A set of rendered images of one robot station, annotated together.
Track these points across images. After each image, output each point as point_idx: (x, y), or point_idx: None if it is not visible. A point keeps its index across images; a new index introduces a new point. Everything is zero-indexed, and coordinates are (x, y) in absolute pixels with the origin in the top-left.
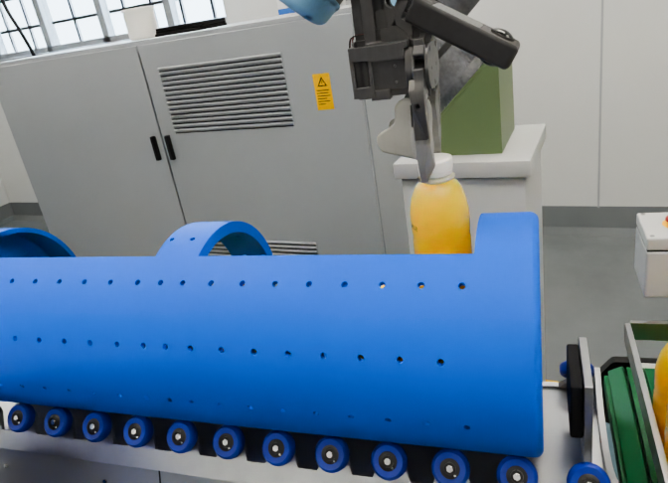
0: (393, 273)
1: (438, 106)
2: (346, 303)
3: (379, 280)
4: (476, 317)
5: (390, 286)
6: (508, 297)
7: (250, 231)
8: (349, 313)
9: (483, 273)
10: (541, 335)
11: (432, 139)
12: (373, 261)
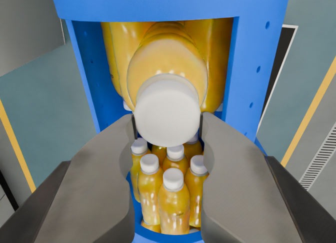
0: (245, 100)
1: (67, 190)
2: (254, 124)
3: (248, 109)
4: (284, 4)
5: (253, 97)
6: None
7: None
8: (257, 118)
9: None
10: None
11: (215, 145)
12: (232, 123)
